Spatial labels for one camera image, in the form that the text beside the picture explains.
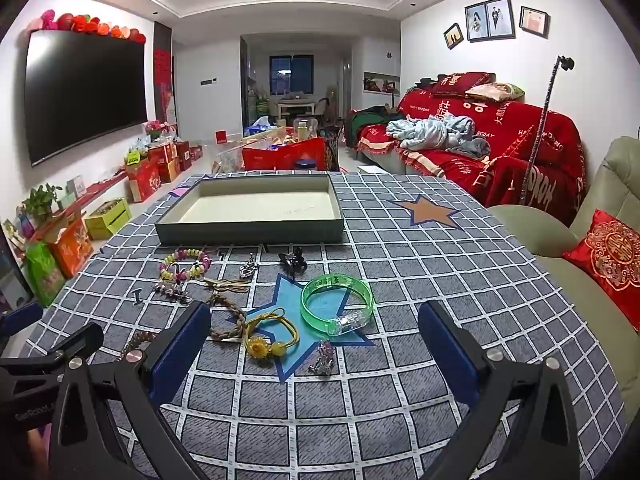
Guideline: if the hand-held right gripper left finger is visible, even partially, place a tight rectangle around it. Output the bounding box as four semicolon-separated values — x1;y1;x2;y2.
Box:
47;301;213;480

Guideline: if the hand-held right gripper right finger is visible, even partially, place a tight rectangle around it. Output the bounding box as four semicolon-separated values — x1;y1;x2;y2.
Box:
417;301;596;480

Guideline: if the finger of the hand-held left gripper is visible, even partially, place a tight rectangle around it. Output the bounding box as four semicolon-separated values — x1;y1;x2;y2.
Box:
0;302;45;341
0;322;104;396

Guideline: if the brown bead bracelet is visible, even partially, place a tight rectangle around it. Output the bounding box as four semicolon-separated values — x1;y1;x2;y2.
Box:
120;330;157;361

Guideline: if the braided rope bracelet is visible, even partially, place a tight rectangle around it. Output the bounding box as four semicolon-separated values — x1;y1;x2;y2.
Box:
207;294;248;343

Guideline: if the pink yellow bead bracelet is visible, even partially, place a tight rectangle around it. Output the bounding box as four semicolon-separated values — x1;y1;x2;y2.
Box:
160;247;212;281

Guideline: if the green translucent bangle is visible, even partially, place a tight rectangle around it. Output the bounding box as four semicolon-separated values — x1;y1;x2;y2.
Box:
300;275;376;337

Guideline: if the silver rhinestone brooch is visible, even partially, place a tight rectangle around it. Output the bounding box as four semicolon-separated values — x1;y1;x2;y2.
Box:
307;340;335;376

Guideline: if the black hair claw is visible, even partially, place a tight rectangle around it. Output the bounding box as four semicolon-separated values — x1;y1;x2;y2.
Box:
278;247;307;278

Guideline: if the green jewelry tray box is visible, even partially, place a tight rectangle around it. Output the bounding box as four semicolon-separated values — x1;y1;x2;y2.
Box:
155;174;346;247

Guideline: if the green bag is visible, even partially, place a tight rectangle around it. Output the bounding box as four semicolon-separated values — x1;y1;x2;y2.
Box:
25;242;66;308

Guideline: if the grey checked tablecloth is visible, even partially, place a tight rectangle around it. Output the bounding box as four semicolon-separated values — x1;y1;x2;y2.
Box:
25;172;626;480

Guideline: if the gold bow hair clip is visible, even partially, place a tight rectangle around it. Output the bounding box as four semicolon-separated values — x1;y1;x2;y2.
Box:
202;277;251;294

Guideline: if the orange gift box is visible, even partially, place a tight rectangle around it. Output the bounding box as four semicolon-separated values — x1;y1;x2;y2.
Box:
47;220;95;278

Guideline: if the potted green plant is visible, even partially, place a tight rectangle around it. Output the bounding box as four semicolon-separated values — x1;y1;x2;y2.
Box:
22;185;63;226

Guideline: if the yellow green box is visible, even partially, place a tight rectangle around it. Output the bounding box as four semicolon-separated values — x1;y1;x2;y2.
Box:
84;199;132;241

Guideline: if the red gift box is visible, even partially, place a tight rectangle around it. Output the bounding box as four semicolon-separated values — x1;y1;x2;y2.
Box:
127;162;162;203

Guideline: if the red embroidered cushion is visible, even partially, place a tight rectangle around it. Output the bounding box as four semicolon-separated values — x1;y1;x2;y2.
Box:
562;209;640;333

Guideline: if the grey clothes bundle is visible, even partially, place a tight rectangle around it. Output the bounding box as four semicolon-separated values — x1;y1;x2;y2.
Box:
386;114;492;161

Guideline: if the red gift bag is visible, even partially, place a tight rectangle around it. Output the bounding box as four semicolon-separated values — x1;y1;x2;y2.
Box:
242;137;326;171

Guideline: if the green armchair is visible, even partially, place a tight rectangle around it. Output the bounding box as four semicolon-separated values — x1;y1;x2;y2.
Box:
487;136;640;341

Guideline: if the green cloth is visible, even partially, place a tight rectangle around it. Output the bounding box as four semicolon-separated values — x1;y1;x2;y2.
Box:
345;107;396;148

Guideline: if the selfie stick pole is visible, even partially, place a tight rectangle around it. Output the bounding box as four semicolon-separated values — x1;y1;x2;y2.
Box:
517;55;575;206

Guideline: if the beige pillow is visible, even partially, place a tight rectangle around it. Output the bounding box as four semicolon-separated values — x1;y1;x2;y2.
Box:
466;82;526;103

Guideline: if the white console table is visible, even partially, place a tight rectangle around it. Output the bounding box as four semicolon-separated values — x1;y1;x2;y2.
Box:
276;100;316;123

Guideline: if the red sofa cushion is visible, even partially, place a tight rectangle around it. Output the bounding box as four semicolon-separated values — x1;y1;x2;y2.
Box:
431;72;496;98

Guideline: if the dark window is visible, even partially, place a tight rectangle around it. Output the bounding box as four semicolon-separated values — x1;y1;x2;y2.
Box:
270;55;314;95

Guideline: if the garland of colourful balls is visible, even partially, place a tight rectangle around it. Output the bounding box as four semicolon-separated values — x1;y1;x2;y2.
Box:
30;9;147;45

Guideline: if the wall television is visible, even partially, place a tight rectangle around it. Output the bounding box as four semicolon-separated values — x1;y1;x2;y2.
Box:
24;30;149;167

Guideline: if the red wall hanging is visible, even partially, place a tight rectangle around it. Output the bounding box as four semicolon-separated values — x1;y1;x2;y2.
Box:
154;49;176;126

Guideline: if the large double picture frame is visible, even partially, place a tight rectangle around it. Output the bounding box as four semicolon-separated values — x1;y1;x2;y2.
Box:
465;0;516;42

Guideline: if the red photo picture frame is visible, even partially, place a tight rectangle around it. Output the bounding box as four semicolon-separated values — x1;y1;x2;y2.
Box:
519;6;551;38

